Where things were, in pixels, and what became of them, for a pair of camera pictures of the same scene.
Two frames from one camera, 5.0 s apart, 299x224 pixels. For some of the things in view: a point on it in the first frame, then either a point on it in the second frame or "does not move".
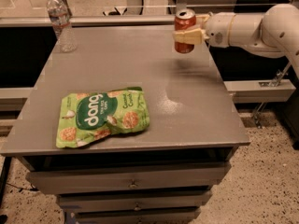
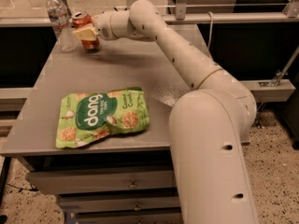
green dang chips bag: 87,117 does not move
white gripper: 217,28 → 103,24
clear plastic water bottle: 61,22 does not move
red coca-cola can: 183,19 → 79,20
